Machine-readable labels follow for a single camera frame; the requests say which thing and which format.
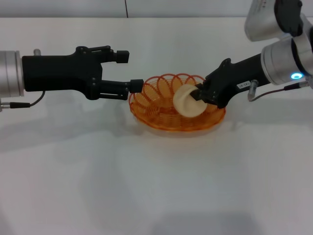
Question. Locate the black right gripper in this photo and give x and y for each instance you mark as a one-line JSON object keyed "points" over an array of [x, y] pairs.
{"points": [[234, 76]]}

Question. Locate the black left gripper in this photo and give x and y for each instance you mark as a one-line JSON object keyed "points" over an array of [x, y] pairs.
{"points": [[56, 73]]}

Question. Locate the round pale bread bun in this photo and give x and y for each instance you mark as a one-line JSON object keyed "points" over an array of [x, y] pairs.
{"points": [[185, 107]]}

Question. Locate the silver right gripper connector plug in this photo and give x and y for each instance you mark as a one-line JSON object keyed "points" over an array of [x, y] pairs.
{"points": [[252, 89]]}

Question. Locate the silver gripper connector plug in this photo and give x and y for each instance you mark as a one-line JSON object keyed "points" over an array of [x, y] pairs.
{"points": [[37, 52], [252, 89]]}

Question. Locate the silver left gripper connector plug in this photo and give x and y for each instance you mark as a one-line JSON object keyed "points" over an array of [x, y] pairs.
{"points": [[37, 52]]}

